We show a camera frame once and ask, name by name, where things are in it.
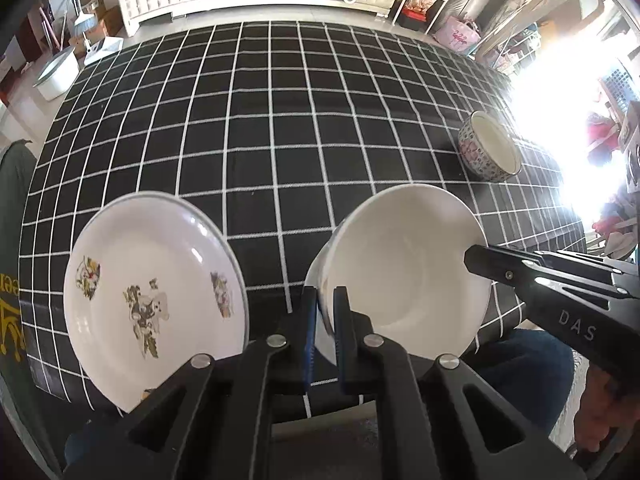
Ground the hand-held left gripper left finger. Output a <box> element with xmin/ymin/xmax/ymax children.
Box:
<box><xmin>62</xmin><ymin>285</ymin><xmax>320</xmax><ymax>480</ymax></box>

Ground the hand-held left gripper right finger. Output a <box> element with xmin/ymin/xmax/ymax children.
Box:
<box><xmin>333</xmin><ymin>286</ymin><xmax>588</xmax><ymax>480</ymax></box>

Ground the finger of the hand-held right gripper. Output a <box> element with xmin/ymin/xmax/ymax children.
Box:
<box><xmin>464</xmin><ymin>244</ymin><xmax>640</xmax><ymax>306</ymax></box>

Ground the large white bowl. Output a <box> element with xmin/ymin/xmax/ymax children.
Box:
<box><xmin>303</xmin><ymin>183</ymin><xmax>493</xmax><ymax>367</ymax></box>

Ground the white plate with floral print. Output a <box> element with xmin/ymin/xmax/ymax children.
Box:
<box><xmin>63</xmin><ymin>191</ymin><xmax>249</xmax><ymax>413</ymax></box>

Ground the person's right hand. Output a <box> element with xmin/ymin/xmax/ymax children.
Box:
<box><xmin>574</xmin><ymin>364</ymin><xmax>637</xmax><ymax>457</ymax></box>

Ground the person's right leg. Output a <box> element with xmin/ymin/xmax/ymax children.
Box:
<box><xmin>474</xmin><ymin>329</ymin><xmax>577</xmax><ymax>443</ymax></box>

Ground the person's leg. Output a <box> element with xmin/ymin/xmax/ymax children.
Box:
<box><xmin>64</xmin><ymin>422</ymin><xmax>103</xmax><ymax>466</ymax></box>
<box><xmin>474</xmin><ymin>329</ymin><xmax>577</xmax><ymax>443</ymax></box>

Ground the patterned small bowl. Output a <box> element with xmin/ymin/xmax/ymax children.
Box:
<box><xmin>458</xmin><ymin>111</ymin><xmax>522</xmax><ymax>182</ymax></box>

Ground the red cloth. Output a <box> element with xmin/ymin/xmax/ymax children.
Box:
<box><xmin>586</xmin><ymin>112</ymin><xmax>626</xmax><ymax>166</ymax></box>

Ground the black checkered tablecloth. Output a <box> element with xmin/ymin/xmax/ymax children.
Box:
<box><xmin>20</xmin><ymin>21</ymin><xmax>588</xmax><ymax>411</ymax></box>

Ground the pink bag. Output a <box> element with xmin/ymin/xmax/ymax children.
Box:
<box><xmin>434</xmin><ymin>16</ymin><xmax>481</xmax><ymax>55</ymax></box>

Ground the person's left leg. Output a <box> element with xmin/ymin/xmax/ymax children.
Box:
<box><xmin>64</xmin><ymin>422</ymin><xmax>103</xmax><ymax>466</ymax></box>

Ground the chair with green printed cover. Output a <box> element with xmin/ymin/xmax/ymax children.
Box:
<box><xmin>0</xmin><ymin>140</ymin><xmax>40</xmax><ymax>401</ymax></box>

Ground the white plastic basin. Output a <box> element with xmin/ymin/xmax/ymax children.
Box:
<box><xmin>32</xmin><ymin>49</ymin><xmax>81</xmax><ymax>102</ymax></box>

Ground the cardboard box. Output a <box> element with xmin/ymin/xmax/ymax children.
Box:
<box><xmin>75</xmin><ymin>7</ymin><xmax>124</xmax><ymax>56</ymax></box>

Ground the white desk lamp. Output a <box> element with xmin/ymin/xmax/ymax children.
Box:
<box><xmin>67</xmin><ymin>0</ymin><xmax>124</xmax><ymax>66</ymax></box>

